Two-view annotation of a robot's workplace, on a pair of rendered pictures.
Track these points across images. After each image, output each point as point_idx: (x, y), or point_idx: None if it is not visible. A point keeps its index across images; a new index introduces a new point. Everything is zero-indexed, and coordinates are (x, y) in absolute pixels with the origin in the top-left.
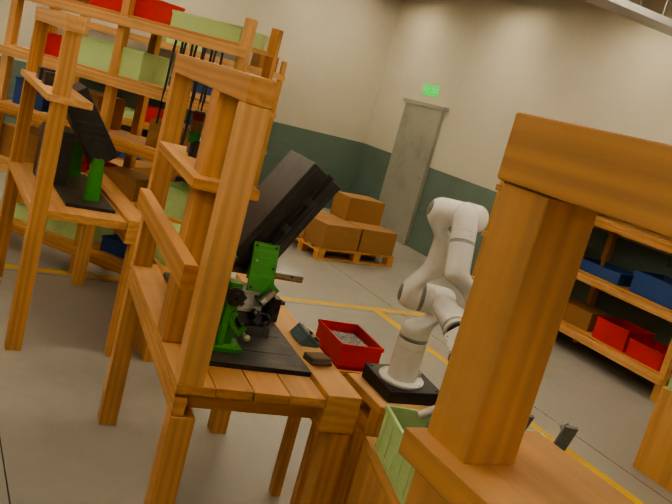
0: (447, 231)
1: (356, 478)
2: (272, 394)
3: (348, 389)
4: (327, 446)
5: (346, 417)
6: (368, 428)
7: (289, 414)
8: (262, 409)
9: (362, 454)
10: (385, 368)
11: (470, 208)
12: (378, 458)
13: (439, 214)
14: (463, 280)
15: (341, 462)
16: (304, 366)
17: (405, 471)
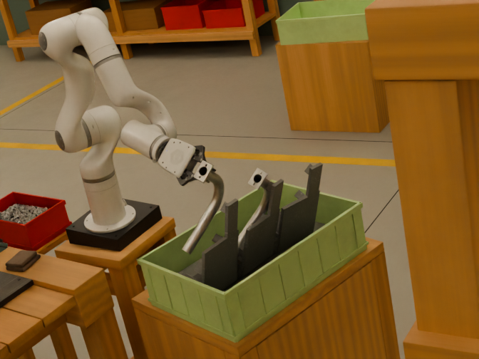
0: (73, 54)
1: (148, 340)
2: (24, 332)
3: (82, 269)
4: (100, 334)
5: (100, 295)
6: (117, 287)
7: (45, 334)
8: (18, 351)
9: (140, 317)
10: (88, 220)
11: (93, 21)
12: (165, 311)
13: (58, 43)
14: (135, 97)
15: (120, 336)
16: (18, 278)
17: (211, 308)
